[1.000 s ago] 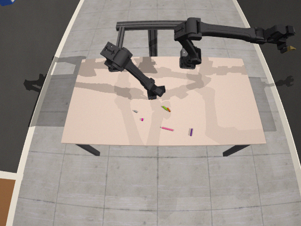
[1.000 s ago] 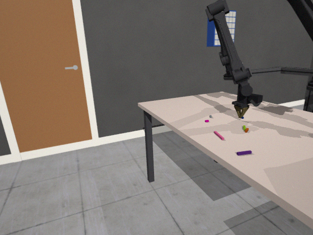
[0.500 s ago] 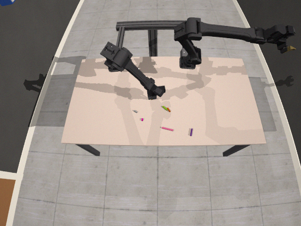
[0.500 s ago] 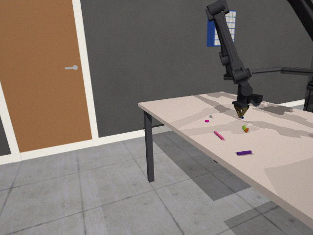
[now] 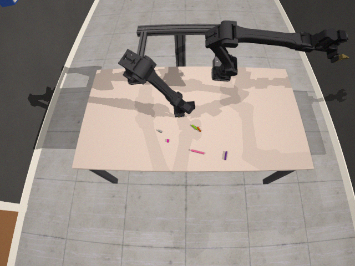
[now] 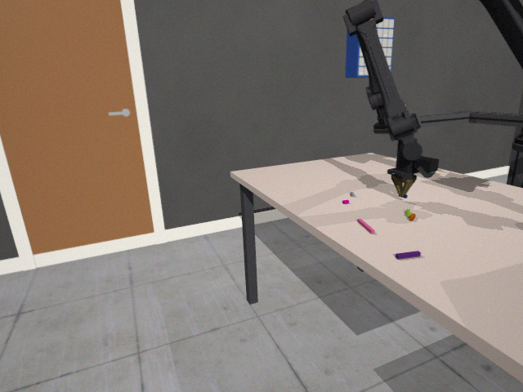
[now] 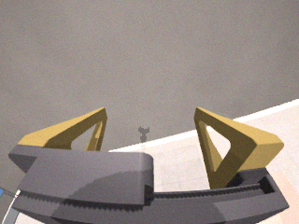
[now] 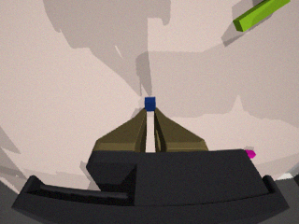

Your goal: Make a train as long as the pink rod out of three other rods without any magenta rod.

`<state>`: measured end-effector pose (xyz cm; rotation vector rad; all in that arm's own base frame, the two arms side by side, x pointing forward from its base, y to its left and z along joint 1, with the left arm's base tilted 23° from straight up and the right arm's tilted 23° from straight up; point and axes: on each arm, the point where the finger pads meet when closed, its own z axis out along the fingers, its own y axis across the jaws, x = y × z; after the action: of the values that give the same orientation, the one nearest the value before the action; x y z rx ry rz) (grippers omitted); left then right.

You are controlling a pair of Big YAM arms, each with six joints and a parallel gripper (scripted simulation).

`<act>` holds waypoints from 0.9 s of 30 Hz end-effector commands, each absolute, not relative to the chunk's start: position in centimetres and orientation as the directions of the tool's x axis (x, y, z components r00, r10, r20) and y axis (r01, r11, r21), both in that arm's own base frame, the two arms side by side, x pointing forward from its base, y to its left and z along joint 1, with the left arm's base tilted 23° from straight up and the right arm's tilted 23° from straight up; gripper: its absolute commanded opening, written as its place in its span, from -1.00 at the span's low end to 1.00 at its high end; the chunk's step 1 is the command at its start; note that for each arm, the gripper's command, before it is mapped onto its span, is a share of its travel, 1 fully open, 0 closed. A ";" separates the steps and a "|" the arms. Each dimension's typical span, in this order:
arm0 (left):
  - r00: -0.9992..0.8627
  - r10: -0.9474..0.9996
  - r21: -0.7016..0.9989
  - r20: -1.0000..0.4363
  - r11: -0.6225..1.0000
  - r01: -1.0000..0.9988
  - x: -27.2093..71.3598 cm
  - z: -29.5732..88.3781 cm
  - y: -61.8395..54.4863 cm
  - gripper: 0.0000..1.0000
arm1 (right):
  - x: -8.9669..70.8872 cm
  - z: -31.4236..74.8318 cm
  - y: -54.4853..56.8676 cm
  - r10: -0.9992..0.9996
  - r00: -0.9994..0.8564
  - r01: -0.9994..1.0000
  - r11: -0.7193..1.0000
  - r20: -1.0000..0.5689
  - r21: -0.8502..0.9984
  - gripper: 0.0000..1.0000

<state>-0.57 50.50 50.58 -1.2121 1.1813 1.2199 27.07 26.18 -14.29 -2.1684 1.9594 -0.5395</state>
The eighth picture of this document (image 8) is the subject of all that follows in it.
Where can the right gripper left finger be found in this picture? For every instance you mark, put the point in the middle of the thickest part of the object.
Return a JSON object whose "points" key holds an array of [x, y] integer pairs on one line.
{"points": [[131, 135]]}

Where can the lime green rod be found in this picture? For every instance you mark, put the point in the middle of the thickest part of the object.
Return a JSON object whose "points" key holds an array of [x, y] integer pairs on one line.
{"points": [[257, 13]]}

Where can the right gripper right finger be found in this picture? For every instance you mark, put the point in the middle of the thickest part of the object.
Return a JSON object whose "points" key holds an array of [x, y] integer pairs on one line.
{"points": [[172, 137]]}

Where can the small magenta block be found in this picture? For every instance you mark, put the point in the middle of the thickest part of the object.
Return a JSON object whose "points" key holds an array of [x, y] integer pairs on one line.
{"points": [[251, 153]]}

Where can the small blue block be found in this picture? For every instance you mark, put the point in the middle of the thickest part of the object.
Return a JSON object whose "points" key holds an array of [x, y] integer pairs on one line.
{"points": [[150, 104]]}

